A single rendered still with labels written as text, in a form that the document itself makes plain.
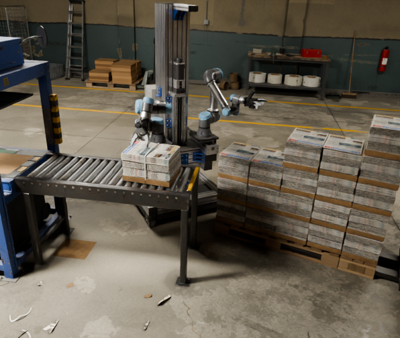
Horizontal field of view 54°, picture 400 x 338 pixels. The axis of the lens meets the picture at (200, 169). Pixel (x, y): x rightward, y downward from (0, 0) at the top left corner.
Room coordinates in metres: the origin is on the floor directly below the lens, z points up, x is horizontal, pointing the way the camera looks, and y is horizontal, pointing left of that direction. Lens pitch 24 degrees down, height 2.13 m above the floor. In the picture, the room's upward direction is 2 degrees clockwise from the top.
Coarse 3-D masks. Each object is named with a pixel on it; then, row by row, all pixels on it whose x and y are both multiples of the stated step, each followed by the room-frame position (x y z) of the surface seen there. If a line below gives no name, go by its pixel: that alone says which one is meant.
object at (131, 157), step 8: (136, 144) 2.82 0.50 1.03; (144, 144) 2.83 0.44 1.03; (152, 144) 2.85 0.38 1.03; (128, 152) 2.66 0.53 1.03; (136, 152) 2.67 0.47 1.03; (128, 160) 2.64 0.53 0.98; (136, 160) 2.62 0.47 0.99; (128, 168) 2.64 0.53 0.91; (136, 168) 2.62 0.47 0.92; (136, 176) 2.62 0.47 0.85
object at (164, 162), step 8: (160, 152) 2.69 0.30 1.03; (168, 152) 2.69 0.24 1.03; (176, 152) 2.73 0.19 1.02; (152, 160) 2.59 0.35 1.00; (160, 160) 2.57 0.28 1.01; (168, 160) 2.56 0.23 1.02; (176, 160) 2.72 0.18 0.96; (152, 168) 2.59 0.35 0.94; (160, 168) 2.58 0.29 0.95; (168, 168) 2.56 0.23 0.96; (176, 168) 2.71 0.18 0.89; (152, 176) 2.60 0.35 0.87; (160, 176) 2.58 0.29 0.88; (168, 176) 2.56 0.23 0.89
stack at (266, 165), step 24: (240, 144) 3.46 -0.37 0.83; (240, 168) 3.12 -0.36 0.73; (264, 168) 3.03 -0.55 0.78; (288, 168) 2.95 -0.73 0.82; (240, 192) 3.11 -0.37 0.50; (264, 192) 3.01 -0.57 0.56; (312, 192) 2.86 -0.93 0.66; (336, 192) 2.78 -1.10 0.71; (240, 216) 3.11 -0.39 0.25; (264, 216) 3.01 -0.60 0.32; (312, 216) 2.84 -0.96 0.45; (336, 216) 2.76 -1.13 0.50; (312, 240) 2.83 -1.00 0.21; (336, 240) 2.74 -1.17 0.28; (336, 264) 2.72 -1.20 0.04
